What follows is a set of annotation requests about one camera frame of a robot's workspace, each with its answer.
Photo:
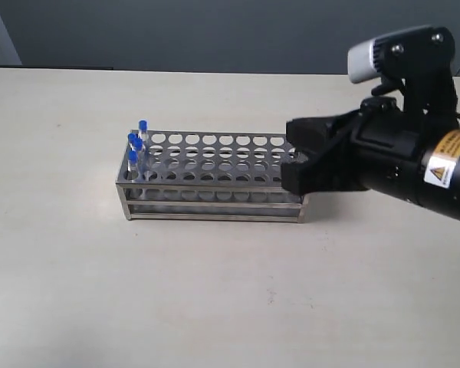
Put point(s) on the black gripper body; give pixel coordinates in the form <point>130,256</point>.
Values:
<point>406,135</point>

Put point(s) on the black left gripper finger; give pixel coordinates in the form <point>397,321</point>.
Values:
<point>302,178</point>

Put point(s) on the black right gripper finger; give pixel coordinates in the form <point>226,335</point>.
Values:
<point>310,135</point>

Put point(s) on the blue-capped tube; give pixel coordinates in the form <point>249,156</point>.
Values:
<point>132,172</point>
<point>131,140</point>
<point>145,150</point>
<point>139,150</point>

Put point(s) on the stainless steel tube rack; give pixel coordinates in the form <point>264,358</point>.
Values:
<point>212,176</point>

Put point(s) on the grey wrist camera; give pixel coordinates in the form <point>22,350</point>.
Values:
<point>360,59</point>

